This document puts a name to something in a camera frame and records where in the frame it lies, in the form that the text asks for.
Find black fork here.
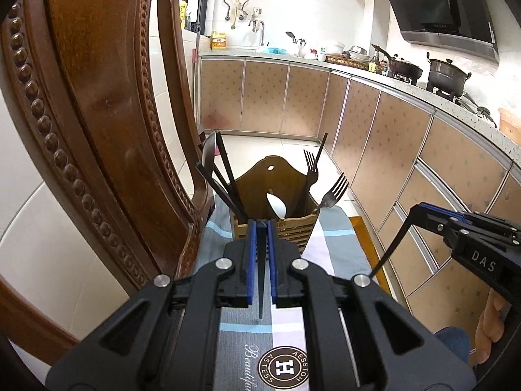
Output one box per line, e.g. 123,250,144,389
295,132,329,214

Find striped grey pink cloth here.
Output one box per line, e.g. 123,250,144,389
191,201,381,391

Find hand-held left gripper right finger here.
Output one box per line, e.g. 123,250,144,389
266,219,477,391

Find person's leg in jeans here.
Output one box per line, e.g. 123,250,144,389
433,326,475,369

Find black range hood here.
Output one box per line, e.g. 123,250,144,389
373,0,500,64

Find carved wooden chair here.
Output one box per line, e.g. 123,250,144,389
0,0,216,365

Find metal faucet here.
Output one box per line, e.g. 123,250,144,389
249,18,266,47

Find wooden utensil holder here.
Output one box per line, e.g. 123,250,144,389
230,155,320,255

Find black chopstick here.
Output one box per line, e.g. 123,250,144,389
370,208,414,278
215,131,249,221
256,219,265,320
194,162,245,221

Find black wok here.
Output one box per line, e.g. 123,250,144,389
371,44,424,82

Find person's right hand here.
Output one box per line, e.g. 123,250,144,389
474,289,510,366

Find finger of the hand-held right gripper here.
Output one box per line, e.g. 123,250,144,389
408,203,521,249

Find white plastic spoon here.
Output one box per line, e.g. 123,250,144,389
266,189,288,219

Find gas stove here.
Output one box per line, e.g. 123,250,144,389
391,71,498,128

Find woven wooden tray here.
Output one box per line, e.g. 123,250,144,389
326,55,371,68

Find orange container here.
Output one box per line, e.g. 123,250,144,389
499,108,521,145

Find metal fork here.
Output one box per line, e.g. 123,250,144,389
313,172,350,214
294,149,319,215

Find white cup with ladles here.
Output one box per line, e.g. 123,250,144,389
285,31,307,57

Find grey cooking pot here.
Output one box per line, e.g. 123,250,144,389
427,52,472,95

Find stacked metal bowls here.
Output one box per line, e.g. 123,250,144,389
344,45,372,63

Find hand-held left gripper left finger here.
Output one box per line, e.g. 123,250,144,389
45,219,258,391

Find brown kitchen cabinets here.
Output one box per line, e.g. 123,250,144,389
195,56,521,335

